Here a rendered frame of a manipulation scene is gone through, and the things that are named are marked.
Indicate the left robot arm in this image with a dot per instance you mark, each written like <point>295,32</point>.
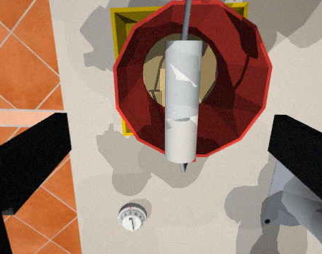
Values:
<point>304,205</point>

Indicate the white kitchen timer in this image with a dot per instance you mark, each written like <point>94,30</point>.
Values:
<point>132,216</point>

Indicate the yellow square tray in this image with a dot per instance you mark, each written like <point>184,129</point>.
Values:
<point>123,19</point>

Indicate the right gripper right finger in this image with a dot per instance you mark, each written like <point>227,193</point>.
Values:
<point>299,148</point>

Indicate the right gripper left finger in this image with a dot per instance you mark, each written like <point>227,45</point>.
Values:
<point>26,161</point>

